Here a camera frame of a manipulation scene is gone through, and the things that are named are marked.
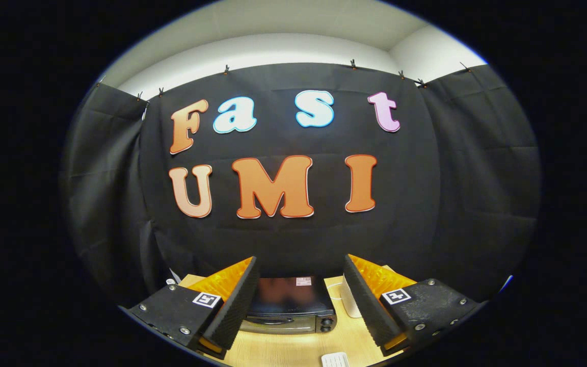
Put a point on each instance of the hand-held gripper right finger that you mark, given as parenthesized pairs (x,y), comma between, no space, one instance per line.
(367,306)

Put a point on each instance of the white bottle with green label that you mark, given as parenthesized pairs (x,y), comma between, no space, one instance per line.
(170,281)

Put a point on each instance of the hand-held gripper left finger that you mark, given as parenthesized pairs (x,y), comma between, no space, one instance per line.
(237,306)

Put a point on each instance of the white pop-up toaster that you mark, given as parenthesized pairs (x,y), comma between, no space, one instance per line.
(350,303)

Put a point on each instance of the white ribbed tray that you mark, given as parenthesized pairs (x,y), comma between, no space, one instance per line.
(335,360)

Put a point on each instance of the black backdrop cloth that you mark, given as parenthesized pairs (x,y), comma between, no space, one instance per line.
(416,204)

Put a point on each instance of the row of black cloth clips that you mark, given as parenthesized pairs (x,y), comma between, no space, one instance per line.
(353,64)

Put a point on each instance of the black toaster oven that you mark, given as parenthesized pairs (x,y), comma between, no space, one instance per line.
(288,300)

